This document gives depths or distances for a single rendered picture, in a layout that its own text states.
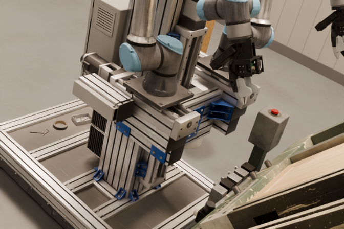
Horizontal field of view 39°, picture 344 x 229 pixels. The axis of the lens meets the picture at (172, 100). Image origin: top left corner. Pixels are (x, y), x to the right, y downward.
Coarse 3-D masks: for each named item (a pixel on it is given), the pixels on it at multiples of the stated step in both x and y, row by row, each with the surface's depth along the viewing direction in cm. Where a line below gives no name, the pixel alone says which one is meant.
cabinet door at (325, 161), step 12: (312, 156) 193; (324, 156) 182; (336, 156) 171; (288, 168) 197; (300, 168) 185; (312, 168) 174; (324, 168) 164; (336, 168) 153; (276, 180) 186; (288, 180) 176; (300, 180) 164; (264, 192) 177
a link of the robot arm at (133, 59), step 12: (144, 0) 177; (156, 0) 179; (144, 12) 179; (132, 24) 184; (144, 24) 181; (132, 36) 184; (144, 36) 183; (120, 48) 188; (132, 48) 183; (144, 48) 183; (156, 48) 189; (120, 60) 190; (132, 60) 183; (144, 60) 185; (156, 60) 189
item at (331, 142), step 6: (336, 138) 191; (342, 138) 190; (318, 144) 199; (324, 144) 195; (330, 144) 194; (336, 144) 192; (306, 150) 201; (312, 150) 199; (318, 150) 198; (324, 150) 196; (294, 156) 205; (300, 156) 203; (306, 156) 202; (294, 162) 206
